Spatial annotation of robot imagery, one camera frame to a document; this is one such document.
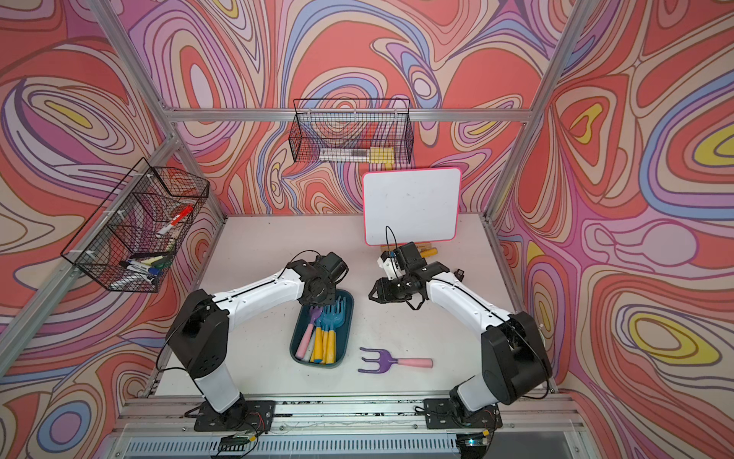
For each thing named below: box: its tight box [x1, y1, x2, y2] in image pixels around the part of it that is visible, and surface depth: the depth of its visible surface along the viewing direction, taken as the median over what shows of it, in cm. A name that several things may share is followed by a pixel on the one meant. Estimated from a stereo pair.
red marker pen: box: [157, 203, 195, 235], surface depth 78 cm
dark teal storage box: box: [289, 305, 323, 370], surface depth 84 cm
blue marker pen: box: [119, 260, 161, 276], surface depth 71 cm
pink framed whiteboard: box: [362, 167, 462, 247], surface depth 100 cm
